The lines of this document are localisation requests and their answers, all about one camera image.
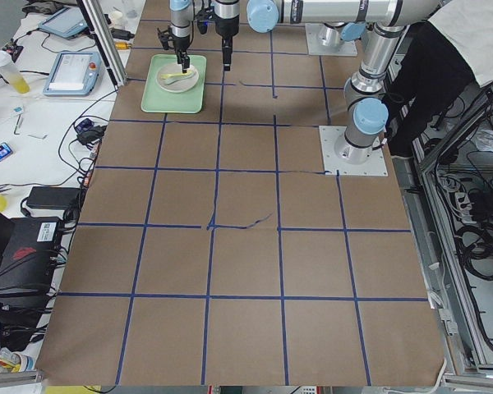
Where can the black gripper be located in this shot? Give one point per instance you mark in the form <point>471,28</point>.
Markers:
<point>225,25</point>
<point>180,43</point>

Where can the yellow plastic fork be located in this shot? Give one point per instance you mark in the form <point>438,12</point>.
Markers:
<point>176,75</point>

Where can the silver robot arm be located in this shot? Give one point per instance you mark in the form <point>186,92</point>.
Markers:
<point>303,63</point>
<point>182,14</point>

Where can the light green plastic spoon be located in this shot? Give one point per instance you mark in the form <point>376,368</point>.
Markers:
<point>171,81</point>

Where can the light green rectangular tray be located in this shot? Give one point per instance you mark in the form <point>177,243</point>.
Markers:
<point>155,99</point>

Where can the white paper cup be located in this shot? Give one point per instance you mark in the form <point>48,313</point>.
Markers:
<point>117,20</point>

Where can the blue teach pendant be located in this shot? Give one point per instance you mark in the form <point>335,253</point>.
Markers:
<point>66,23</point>
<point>73,74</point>

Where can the bottle with yellow liquid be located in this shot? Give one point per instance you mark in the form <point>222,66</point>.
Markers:
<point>10,73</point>

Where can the black laptop power brick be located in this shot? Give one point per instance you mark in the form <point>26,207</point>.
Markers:
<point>56,198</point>

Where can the person in white shirt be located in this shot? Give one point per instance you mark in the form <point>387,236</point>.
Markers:
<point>451,51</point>

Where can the black computer case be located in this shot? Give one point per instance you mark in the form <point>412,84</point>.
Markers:
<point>28,249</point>

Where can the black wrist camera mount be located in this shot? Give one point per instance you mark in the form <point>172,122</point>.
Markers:
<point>165,38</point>
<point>203,17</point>

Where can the aluminium frame post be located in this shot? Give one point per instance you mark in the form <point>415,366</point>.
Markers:
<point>98,26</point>

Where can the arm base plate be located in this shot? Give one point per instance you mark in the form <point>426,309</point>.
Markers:
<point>332,40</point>
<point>341,158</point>

